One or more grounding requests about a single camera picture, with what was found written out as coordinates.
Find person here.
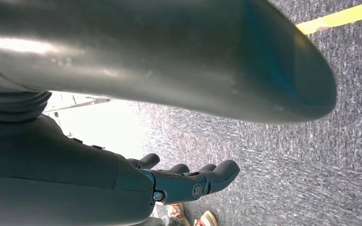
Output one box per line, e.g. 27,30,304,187
137,203,219,226

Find yellow floor tape outline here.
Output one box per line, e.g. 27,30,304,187
296,0,362,35

